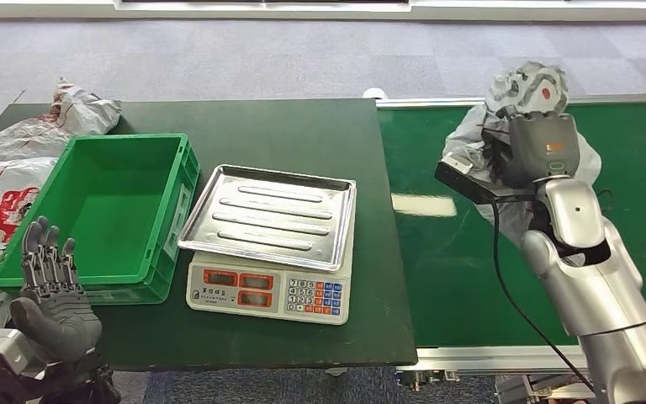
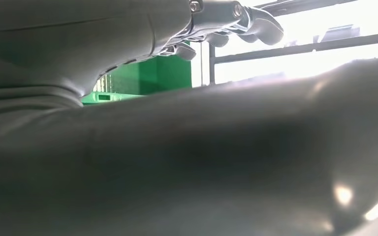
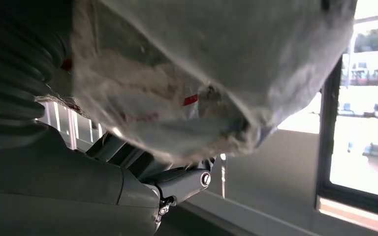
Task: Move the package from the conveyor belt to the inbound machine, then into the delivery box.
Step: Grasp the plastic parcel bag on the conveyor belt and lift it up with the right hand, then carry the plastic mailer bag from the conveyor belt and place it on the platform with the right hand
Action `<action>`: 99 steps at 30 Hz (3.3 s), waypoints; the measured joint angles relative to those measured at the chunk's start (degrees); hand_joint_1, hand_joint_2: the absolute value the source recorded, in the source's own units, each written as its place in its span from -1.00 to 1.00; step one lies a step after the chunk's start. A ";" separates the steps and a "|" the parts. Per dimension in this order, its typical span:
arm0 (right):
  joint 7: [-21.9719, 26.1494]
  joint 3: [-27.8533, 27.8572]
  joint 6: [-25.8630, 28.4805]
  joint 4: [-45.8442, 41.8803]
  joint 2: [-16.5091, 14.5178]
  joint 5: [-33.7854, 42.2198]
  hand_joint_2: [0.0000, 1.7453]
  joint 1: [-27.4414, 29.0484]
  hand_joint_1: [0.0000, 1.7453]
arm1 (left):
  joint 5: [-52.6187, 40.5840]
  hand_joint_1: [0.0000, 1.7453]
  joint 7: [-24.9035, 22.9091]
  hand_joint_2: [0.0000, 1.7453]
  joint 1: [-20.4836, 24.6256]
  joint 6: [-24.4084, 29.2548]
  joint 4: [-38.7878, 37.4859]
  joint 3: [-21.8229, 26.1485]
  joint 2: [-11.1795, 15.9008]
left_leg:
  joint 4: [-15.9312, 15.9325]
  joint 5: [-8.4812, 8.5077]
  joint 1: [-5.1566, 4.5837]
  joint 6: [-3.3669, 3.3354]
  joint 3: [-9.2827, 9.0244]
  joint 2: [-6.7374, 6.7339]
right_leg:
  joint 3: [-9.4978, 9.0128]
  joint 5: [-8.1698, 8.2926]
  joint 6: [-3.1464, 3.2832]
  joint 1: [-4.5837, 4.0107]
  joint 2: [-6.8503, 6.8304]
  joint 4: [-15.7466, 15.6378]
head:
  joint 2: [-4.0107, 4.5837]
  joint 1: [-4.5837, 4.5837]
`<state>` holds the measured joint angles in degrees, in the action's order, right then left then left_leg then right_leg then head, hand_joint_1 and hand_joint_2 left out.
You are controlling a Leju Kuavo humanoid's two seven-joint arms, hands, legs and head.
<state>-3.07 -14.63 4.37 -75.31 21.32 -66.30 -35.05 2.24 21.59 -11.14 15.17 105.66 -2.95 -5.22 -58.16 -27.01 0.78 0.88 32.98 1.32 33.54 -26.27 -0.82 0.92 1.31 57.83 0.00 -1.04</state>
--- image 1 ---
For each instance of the white electronic scale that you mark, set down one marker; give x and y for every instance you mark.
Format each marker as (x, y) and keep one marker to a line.
(228, 290)

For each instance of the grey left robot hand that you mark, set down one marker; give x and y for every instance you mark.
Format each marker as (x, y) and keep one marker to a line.
(61, 323)

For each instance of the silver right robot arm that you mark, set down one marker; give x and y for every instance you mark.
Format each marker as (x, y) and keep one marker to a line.
(596, 284)

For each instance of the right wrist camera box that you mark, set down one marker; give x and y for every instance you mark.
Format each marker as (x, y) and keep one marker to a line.
(468, 181)

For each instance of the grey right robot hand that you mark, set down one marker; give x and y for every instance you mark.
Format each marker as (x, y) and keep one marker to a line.
(540, 148)

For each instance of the aluminium conveyor frame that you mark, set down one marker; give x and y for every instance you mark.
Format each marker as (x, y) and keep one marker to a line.
(468, 359)

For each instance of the steel weighing pan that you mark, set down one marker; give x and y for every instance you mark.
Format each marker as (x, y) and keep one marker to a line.
(270, 217)

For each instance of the dark green table board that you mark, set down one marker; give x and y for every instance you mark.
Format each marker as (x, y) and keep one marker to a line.
(278, 134)

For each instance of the green conveyor belt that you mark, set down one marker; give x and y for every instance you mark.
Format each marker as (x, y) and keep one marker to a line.
(440, 267)

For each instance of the green plastic crate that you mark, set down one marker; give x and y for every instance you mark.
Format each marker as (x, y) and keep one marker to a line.
(105, 223)

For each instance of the crumpled grey mailer package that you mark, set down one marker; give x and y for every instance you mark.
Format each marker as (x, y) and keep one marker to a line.
(80, 111)

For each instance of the grey mailer package red print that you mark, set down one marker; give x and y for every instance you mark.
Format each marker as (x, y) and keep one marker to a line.
(529, 83)

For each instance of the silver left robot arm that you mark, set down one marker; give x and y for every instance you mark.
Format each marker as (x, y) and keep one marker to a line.
(83, 385)

